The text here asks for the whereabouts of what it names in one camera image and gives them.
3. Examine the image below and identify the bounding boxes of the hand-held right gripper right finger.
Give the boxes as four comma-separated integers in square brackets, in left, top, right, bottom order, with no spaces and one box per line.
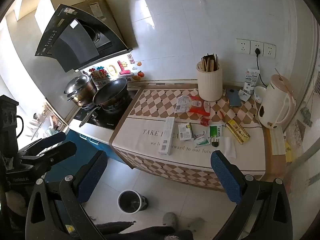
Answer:
[211,150,293,240]

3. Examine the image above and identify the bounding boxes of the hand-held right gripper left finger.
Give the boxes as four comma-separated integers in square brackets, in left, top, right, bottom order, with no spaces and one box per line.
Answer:
[25,150,108,240]

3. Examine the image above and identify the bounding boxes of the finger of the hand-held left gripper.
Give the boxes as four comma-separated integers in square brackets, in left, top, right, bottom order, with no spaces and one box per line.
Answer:
[19,131,67,157]
[21,141,77,167]

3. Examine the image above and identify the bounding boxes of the white trash bin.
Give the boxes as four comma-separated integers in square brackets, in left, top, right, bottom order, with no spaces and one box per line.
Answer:
[118,190,148,214]

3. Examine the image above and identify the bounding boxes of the yellow snack packet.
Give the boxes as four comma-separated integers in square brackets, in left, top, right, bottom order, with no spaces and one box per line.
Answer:
[226,119,251,145]

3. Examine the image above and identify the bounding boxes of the green white medicine box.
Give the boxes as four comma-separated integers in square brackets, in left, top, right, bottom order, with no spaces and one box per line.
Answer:
[179,122,194,141]

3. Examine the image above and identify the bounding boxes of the long white box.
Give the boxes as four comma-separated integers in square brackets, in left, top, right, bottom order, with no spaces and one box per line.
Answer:
[158,117,175,156]

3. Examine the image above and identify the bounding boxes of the red snack packet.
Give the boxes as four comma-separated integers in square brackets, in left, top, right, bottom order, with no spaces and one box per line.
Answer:
[187,95,210,117]

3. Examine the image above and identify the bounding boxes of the person's left forearm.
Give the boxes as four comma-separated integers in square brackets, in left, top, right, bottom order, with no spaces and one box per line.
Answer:
[0,189,28,230]

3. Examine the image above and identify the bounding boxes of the dish rack with dishes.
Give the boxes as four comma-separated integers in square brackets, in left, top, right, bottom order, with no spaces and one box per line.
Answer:
[25,105,67,140]

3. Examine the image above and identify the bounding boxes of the blue base cabinet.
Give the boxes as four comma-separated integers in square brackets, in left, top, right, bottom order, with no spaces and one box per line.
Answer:
[44,127,133,167]

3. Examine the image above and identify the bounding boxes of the white sachet with green print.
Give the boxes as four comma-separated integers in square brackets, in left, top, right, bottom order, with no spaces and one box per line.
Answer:
[194,130,210,147]

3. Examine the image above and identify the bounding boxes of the black gas stove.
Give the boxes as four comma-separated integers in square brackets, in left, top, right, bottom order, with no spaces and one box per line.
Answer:
[73,87,139,131]

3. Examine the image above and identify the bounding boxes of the steel pot with lid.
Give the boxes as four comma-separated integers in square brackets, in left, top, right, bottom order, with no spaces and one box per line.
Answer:
[64,74,98,108]

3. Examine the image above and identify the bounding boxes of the cream ribbed panel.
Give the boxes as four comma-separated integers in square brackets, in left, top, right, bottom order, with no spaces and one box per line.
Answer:
[271,126,287,156]

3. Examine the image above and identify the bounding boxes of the checkered tablecloth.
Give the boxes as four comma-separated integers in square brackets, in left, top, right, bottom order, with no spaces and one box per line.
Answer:
[109,84,265,193]

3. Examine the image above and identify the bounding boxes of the yellow paper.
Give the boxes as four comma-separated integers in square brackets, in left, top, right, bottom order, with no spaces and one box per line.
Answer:
[284,141,293,163]

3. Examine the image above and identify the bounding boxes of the grey slipper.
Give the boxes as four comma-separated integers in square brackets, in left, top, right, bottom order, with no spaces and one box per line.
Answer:
[162,212,178,228]

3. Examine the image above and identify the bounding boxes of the person's right leg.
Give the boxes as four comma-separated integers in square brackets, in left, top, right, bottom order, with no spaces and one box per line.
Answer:
[174,229,195,240]

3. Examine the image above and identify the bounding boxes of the person's leg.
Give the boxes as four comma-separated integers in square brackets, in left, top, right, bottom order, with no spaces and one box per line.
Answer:
[174,229,195,240]
[140,226,175,240]

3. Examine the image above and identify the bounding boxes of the dark frying pan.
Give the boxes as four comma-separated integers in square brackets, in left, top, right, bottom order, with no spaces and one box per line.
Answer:
[79,77,128,128]

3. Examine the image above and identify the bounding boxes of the grey blue smartphone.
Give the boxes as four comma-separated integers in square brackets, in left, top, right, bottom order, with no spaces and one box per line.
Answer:
[226,88,242,107]

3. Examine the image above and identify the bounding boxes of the person's left leg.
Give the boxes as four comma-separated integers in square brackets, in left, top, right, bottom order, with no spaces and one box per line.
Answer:
[140,226,175,240]

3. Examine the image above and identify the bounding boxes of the small white packet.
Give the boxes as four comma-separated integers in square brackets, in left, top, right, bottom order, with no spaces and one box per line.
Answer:
[237,89,251,102]

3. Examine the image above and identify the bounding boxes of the white printed snack packet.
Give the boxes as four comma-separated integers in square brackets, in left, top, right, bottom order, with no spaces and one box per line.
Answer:
[176,95,194,113]

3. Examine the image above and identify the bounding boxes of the white bowl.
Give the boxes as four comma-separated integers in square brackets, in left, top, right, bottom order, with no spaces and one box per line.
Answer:
[254,86,267,104]

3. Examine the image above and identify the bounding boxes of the cream pink electric kettle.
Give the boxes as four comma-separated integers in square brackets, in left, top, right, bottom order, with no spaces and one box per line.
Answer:
[257,68,297,130]

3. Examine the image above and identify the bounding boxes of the cream ribbed chopstick holder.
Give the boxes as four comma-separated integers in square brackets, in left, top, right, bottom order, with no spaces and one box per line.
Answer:
[196,60,223,102]

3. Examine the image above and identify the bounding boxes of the black range hood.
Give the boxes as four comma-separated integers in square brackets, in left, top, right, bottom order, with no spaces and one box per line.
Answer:
[34,4,133,73]

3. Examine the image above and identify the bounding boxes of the bundle of wooden chopsticks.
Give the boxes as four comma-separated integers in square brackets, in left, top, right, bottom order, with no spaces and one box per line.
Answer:
[201,53,220,72]

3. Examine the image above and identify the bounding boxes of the black cable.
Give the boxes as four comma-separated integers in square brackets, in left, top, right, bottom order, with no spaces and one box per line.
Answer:
[16,115,25,137]

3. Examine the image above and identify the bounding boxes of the colourful wall sticker set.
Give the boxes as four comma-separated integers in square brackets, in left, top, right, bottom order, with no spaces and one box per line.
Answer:
[89,59,133,85]

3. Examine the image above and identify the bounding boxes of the white pouch by wall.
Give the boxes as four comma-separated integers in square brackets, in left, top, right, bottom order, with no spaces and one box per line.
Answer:
[243,69,259,95]

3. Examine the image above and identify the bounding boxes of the black plug with cable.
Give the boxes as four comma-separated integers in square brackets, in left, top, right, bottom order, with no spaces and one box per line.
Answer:
[254,48,268,87]

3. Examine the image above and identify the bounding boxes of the white wall socket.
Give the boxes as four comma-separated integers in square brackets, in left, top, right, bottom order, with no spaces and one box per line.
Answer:
[236,39,251,54]
[263,43,277,59]
[250,40,264,56]

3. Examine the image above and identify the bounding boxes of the beige hood duct cover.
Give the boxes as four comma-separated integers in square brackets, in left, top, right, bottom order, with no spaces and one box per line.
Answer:
[75,0,111,21]

